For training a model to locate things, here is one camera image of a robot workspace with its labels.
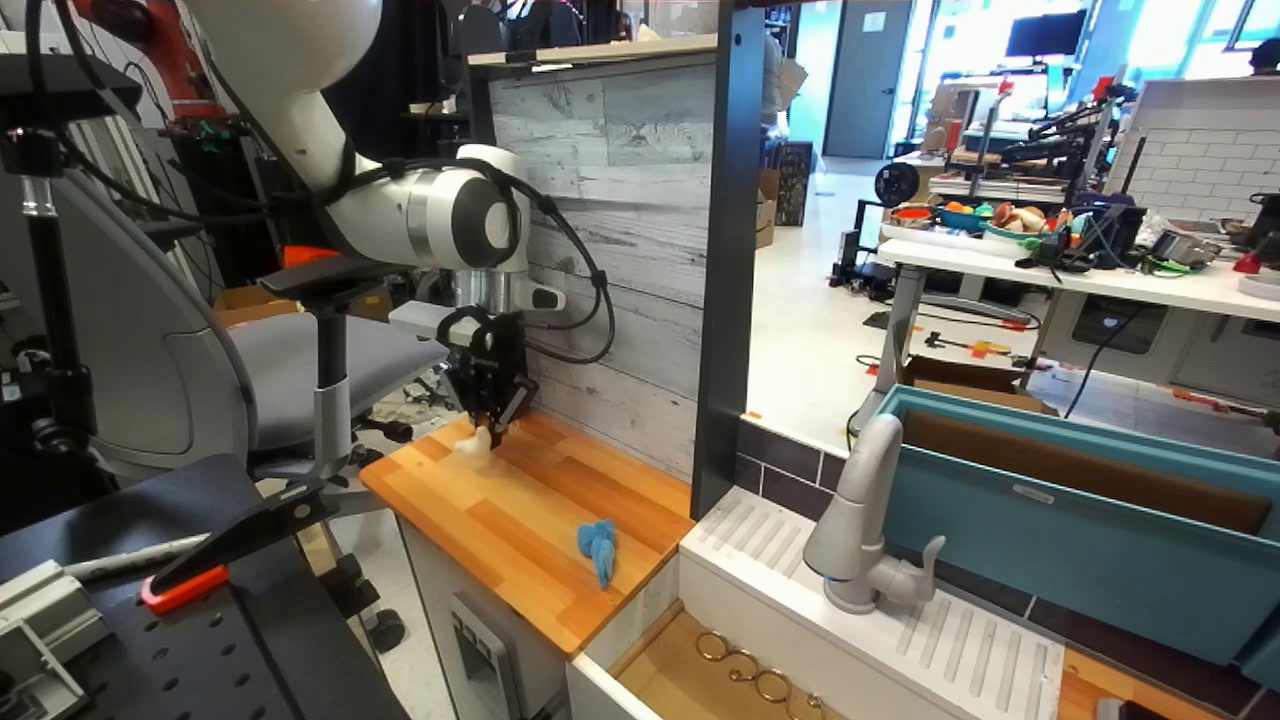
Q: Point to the black clamp orange handle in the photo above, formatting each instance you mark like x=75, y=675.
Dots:
x=211, y=566

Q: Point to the teal storage bin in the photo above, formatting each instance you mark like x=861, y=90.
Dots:
x=1160, y=537

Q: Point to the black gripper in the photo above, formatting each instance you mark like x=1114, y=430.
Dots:
x=484, y=371

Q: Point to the black camera stand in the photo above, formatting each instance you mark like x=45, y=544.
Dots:
x=48, y=456

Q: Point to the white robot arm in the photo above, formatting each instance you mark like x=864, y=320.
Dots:
x=473, y=214

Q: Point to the white marble backsplash panel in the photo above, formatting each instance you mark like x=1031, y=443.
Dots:
x=625, y=153

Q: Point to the cream bear plush toy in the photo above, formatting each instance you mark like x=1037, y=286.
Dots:
x=473, y=447

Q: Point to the white toy sink unit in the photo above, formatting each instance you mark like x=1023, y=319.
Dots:
x=743, y=629

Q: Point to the grey toy faucet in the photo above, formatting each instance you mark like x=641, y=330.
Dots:
x=846, y=544

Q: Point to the black vertical post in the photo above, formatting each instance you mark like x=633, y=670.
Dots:
x=730, y=253

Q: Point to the white cluttered desk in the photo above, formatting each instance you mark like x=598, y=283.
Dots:
x=1185, y=299

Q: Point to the blue plush toy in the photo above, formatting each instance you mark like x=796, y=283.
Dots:
x=598, y=544

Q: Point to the grey office chair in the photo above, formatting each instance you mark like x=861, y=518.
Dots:
x=174, y=386

